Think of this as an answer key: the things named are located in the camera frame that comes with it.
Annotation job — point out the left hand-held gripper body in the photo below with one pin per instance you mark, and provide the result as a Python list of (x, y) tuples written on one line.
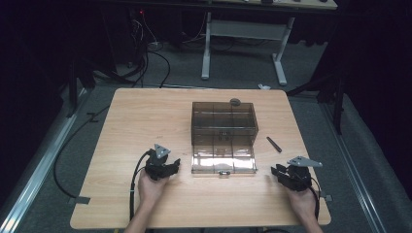
[(157, 165)]

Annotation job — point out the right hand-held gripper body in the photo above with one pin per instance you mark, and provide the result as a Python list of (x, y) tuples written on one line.
[(299, 176)]

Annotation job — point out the black pen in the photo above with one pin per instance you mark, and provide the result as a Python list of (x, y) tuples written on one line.
[(274, 144)]

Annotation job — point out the brown transparent storage box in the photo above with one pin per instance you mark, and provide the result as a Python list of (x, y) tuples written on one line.
[(223, 136)]

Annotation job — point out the person's right hand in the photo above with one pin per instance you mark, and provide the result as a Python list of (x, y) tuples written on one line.
[(302, 200)]

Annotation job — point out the person's left hand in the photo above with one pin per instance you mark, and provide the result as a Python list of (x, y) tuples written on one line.
[(150, 191)]

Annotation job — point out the grey tape strip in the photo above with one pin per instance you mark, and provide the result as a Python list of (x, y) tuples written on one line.
[(326, 197), (79, 200)]

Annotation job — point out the black metal stand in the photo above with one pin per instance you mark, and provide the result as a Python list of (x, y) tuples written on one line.
[(336, 103), (74, 90)]

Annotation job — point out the white paper scrap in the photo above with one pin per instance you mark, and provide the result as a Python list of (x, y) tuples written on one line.
[(264, 86)]

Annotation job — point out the aluminium floor rail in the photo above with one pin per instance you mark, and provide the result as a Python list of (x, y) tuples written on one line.
[(353, 174), (39, 168)]

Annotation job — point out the white desk frame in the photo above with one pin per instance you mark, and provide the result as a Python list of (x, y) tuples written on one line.
[(246, 30)]

